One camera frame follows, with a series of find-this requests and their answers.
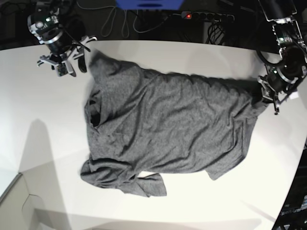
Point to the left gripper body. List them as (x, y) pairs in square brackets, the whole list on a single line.
[(270, 95)]

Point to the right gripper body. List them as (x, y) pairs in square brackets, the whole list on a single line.
[(66, 54)]

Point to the grey t-shirt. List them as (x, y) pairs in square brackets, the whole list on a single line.
[(142, 123)]

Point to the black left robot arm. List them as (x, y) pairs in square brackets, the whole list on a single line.
[(283, 76)]

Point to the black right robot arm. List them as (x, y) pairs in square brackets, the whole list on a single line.
[(54, 25)]

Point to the blue box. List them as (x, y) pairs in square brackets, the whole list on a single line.
[(149, 4)]

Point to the white power strip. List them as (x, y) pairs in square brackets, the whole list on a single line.
[(207, 16)]

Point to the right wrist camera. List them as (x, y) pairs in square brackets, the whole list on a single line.
[(62, 69)]

